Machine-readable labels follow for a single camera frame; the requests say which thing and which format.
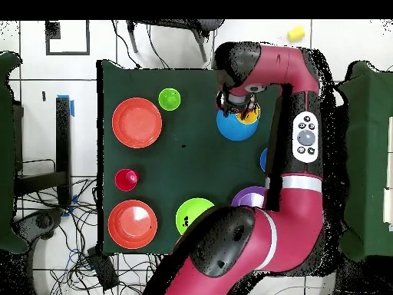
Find blue tape strip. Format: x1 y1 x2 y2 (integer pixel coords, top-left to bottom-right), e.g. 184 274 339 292
57 94 76 118

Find black square frame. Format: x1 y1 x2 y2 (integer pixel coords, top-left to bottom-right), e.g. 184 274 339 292
45 20 91 57

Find dark green tablecloth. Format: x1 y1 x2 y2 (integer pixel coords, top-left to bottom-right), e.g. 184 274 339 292
97 58 282 257

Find purple plastic bowl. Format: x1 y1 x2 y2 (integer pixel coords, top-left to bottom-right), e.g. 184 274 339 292
230 186 267 209

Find white panel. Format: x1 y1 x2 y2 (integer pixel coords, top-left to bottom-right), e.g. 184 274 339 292
382 115 393 232

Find yellow smooth plastic cup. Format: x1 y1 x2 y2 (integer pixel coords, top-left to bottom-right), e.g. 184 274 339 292
286 25 307 43

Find light blue plastic bowl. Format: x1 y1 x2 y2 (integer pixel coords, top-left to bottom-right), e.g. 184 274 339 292
216 107 259 142

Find light green plastic bowl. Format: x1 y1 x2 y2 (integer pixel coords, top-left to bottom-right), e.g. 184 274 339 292
175 197 216 237

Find black power strip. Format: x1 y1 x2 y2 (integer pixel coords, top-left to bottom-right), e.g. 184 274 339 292
86 246 120 292

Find red plastic cup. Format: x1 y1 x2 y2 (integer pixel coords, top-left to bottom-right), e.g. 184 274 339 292
114 167 140 192

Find orange plastic bowl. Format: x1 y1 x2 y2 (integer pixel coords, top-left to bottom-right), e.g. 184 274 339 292
111 97 163 149
107 199 159 250

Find black chair base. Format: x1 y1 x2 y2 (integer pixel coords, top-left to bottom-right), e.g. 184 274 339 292
12 207 66 247

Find black metal stand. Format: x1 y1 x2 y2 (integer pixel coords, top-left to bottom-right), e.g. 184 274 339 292
12 96 74 210

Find yellow stepped plastic cup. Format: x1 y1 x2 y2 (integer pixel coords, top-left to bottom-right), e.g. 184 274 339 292
236 102 262 126

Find green stepped plastic cup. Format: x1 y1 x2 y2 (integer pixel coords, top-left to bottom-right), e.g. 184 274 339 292
157 88 182 112

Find grey metal-legged chair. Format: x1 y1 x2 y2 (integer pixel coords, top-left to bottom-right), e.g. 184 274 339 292
126 19 225 63

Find dark blue plastic bowl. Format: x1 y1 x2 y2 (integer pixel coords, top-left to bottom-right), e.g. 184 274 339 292
259 147 269 174

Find tangled black floor cables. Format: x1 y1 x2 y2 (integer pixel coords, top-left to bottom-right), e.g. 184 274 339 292
15 176 168 295

